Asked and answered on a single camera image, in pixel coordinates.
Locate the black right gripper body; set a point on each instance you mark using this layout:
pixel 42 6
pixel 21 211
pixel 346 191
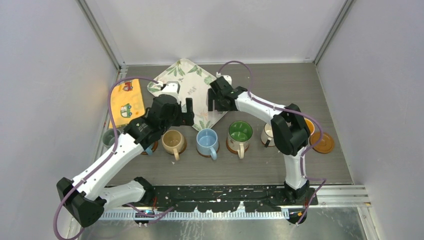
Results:
pixel 219 105

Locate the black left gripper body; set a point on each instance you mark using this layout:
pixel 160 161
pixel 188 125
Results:
pixel 174 121

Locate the leaf pattern serving tray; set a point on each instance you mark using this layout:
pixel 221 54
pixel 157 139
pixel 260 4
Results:
pixel 194 83

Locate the beige speckled ceramic mug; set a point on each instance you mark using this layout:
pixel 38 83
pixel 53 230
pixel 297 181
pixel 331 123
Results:
pixel 173 134

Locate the light blue mug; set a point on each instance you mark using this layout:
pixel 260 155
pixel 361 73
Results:
pixel 207 142

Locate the orange interior blue mug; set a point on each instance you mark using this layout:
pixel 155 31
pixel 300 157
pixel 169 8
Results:
pixel 151 149

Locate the yellow printed cloth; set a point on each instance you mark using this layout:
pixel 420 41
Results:
pixel 127 102

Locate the green interior floral mug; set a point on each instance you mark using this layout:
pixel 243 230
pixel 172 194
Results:
pixel 240 131

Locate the grey ceramic mug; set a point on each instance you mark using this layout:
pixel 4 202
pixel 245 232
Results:
pixel 108 138

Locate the white mug black handle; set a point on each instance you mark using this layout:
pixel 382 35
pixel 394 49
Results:
pixel 267 137

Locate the orange interior patterned mug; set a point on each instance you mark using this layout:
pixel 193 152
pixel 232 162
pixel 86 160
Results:
pixel 310 126

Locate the brown wooden ringed coaster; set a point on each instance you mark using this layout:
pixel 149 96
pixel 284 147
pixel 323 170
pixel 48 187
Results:
pixel 206 156

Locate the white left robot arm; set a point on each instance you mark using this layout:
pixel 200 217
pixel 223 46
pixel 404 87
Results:
pixel 85 196

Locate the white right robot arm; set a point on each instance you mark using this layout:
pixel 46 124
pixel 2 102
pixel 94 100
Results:
pixel 289 128

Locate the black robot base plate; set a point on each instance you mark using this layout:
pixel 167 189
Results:
pixel 224 198

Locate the aluminium front rail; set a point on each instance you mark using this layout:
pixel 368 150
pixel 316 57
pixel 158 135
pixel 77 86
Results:
pixel 330 196

